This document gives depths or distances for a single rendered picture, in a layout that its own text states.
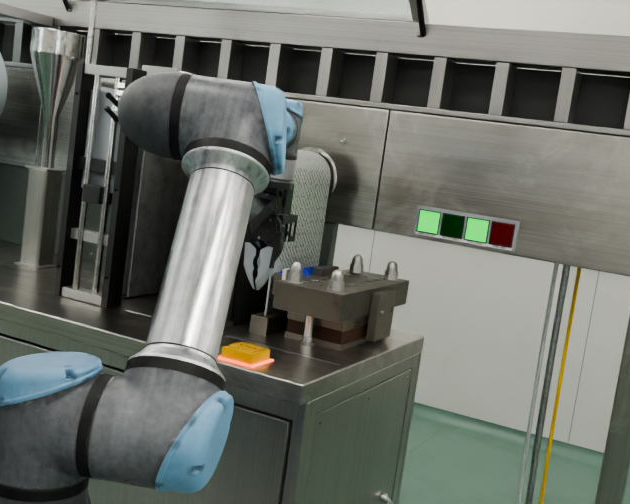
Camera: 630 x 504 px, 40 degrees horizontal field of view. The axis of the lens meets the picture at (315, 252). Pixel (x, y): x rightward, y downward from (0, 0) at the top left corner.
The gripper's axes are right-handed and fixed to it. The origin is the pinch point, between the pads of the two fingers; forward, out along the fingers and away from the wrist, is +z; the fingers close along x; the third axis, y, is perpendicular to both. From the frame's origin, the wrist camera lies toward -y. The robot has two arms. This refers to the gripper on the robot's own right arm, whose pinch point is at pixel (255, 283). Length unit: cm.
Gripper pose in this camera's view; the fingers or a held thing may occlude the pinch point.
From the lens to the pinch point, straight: 166.4
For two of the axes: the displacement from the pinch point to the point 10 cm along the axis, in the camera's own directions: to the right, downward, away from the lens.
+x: -8.8, -1.8, 4.3
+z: -1.4, 9.8, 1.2
